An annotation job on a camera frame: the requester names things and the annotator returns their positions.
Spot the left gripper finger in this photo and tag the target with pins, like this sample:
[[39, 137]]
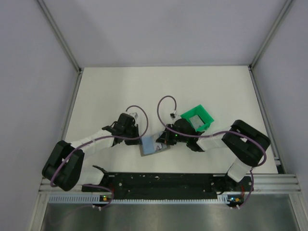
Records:
[[133, 142], [135, 131]]

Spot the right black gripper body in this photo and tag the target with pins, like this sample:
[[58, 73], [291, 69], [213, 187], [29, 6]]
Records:
[[172, 138]]

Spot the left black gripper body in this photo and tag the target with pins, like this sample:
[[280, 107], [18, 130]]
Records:
[[128, 132]]

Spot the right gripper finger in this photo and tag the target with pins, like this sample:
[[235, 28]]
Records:
[[169, 128], [162, 138]]

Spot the grey card holder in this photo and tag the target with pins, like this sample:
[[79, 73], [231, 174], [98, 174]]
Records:
[[148, 141]]

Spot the green plastic bin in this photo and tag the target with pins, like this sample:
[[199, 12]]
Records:
[[204, 115]]

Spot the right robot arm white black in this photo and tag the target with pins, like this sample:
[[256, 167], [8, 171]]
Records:
[[247, 143]]

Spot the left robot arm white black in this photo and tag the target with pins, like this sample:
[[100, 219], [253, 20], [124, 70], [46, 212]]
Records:
[[65, 168]]

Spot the silver VIP card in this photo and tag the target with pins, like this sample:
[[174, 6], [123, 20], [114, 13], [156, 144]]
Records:
[[196, 121]]

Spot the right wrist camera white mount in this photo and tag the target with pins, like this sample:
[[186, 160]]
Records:
[[174, 116]]

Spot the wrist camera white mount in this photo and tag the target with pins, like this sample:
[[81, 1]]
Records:
[[134, 115], [174, 116]]

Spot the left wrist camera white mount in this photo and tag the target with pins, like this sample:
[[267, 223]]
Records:
[[134, 115]]

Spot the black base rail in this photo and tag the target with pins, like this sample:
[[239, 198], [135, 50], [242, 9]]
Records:
[[129, 185]]

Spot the left aluminium frame post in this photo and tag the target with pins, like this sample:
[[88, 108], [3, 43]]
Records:
[[58, 34]]

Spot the aluminium frame post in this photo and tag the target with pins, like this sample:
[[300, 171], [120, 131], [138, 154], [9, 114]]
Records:
[[271, 33], [58, 34]]

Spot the white slotted cable duct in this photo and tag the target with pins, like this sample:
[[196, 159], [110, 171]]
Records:
[[102, 199]]

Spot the right aluminium frame post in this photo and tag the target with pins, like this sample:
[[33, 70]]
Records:
[[271, 33]]

